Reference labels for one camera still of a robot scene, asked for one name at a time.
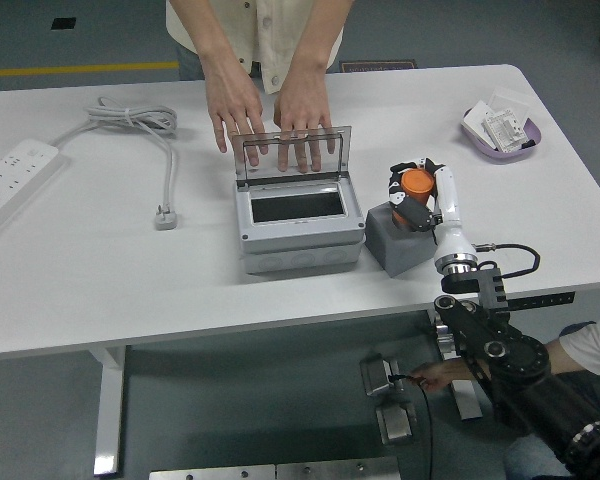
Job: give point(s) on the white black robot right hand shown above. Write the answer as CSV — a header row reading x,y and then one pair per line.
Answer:
x,y
450,210

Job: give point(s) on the person's left hand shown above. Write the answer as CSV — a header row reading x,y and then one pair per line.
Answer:
x,y
302,105

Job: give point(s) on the person's right hand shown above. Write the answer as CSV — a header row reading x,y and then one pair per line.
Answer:
x,y
235,100

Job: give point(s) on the operator's hand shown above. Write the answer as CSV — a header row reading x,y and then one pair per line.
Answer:
x,y
437,375

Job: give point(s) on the orange cylindrical battery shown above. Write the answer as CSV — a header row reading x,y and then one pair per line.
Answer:
x,y
417,185

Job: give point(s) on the transparent hinged box lid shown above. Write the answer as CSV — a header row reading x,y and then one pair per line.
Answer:
x,y
342,150

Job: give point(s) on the person's right forearm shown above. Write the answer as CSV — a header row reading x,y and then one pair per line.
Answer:
x,y
210,35

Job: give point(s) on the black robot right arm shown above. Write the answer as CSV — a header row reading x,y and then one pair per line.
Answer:
x,y
520,360

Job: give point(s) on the person's left forearm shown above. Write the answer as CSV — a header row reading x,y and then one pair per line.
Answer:
x,y
315,40

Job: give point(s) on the operator's forearm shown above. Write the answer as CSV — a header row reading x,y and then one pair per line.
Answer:
x,y
560,357

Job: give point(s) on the metal floor socket box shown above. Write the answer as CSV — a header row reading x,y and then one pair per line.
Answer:
x,y
395,425
377,375

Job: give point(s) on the plain white card box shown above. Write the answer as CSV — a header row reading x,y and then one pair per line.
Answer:
x,y
475,120

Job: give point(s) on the white table leg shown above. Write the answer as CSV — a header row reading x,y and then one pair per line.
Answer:
x,y
467,405
110,400

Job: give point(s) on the grey cube holder block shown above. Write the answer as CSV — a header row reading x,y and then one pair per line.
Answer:
x,y
395,250

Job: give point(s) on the purple plastic tray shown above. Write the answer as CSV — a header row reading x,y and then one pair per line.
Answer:
x,y
500,156

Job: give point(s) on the person's torso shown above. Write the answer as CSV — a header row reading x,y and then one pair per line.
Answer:
x,y
265,30

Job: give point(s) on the dark floor sign plate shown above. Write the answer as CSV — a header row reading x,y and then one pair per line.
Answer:
x,y
377,66

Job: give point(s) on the small black item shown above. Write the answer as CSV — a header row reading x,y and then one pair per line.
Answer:
x,y
529,144

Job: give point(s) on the clear plastic bag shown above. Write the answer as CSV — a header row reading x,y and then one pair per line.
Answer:
x,y
510,100

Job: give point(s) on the black table control strip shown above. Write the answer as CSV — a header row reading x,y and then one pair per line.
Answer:
x,y
555,299

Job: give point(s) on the operator's body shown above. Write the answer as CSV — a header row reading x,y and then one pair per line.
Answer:
x,y
595,345

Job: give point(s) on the black square floor hatch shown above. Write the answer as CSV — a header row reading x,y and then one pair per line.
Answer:
x,y
63,23

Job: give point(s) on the white power strip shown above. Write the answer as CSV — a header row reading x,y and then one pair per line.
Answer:
x,y
10,175

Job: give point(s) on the grey metal plate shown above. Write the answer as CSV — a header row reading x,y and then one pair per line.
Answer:
x,y
210,473

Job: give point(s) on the grey plastic enclosure box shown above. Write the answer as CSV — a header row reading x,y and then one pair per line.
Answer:
x,y
300,235

